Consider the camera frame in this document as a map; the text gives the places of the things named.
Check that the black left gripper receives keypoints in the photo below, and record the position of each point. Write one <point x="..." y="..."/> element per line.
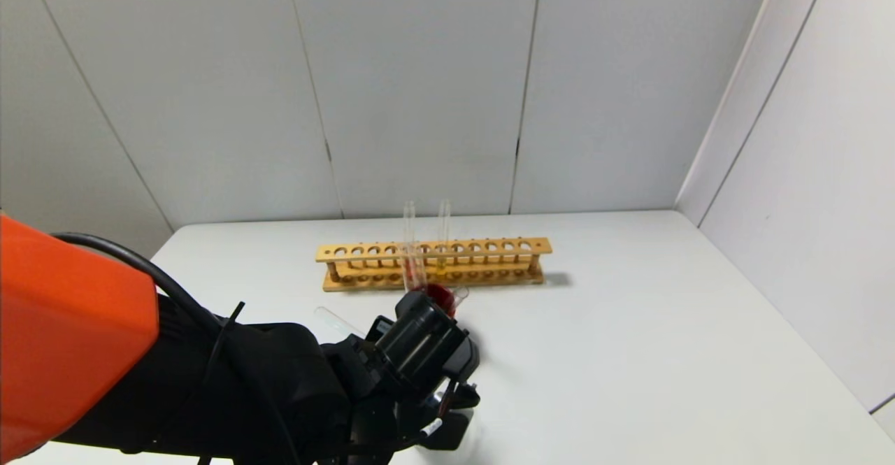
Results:
<point x="426" y="346"/>

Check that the test tube with red pigment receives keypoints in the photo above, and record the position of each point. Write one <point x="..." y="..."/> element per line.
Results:
<point x="412" y="273"/>
<point x="409" y="227"/>

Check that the test tube with blue pigment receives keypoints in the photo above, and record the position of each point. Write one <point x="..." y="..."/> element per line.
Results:
<point x="335" y="319"/>

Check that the orange and black left arm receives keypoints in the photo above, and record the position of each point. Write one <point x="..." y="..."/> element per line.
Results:
<point x="70" y="339"/>

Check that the empty glass test tube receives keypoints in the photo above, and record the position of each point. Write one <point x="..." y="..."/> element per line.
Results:
<point x="429" y="266"/>
<point x="461" y="296"/>

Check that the test tube with yellow pigment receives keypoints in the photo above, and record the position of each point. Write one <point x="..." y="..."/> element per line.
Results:
<point x="441" y="266"/>

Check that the wooden test tube rack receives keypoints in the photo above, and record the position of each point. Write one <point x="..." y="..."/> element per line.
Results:
<point x="542" y="245"/>

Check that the dark red plastic cup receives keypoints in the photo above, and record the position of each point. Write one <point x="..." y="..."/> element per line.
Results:
<point x="444" y="296"/>

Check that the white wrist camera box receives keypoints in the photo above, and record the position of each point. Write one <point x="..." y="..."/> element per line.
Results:
<point x="451" y="430"/>

